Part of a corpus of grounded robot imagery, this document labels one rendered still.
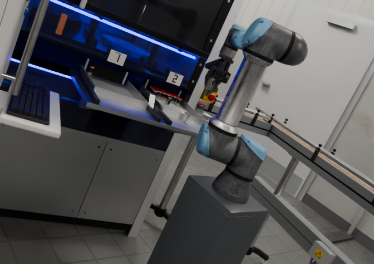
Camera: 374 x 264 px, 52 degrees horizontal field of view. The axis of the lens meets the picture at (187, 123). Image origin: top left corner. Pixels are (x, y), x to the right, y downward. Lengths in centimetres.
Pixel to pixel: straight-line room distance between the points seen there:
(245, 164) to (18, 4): 92
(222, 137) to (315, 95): 351
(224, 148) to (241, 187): 17
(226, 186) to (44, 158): 101
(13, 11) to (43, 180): 109
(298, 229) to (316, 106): 256
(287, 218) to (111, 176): 110
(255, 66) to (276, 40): 11
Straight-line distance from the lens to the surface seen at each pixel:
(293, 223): 249
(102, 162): 216
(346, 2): 509
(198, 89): 217
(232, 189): 148
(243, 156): 144
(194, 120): 192
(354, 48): 480
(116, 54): 195
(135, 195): 234
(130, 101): 176
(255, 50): 136
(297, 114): 490
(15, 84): 135
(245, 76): 138
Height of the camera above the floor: 131
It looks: 13 degrees down
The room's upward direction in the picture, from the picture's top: 25 degrees clockwise
